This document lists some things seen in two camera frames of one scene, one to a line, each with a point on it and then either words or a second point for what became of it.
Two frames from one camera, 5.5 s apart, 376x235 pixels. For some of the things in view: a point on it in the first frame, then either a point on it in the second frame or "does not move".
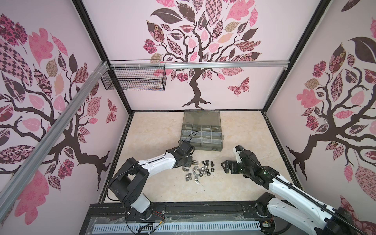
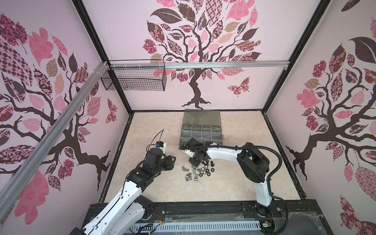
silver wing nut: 196,178 does not move
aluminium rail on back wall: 199,64 does not move
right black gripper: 226,166 to 195,164
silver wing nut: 188,176 does not move
